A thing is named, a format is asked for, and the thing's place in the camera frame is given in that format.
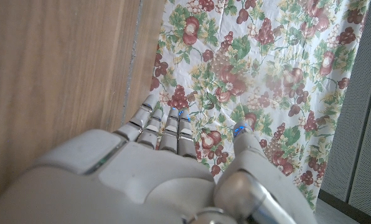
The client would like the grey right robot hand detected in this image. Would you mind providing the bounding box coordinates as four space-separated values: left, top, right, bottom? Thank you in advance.
0 94 317 224

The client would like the grey tape outline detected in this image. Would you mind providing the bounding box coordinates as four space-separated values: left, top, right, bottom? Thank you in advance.
120 0 144 126

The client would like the floral fruit print backdrop cloth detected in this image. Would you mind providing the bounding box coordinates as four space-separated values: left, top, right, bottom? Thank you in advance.
149 0 371 213

